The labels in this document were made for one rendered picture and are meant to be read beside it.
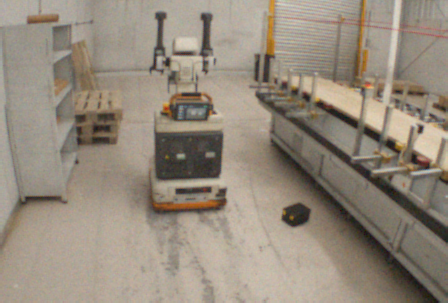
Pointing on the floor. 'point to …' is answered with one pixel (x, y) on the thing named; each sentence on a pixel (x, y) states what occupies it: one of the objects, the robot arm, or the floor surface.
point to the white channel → (394, 34)
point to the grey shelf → (40, 106)
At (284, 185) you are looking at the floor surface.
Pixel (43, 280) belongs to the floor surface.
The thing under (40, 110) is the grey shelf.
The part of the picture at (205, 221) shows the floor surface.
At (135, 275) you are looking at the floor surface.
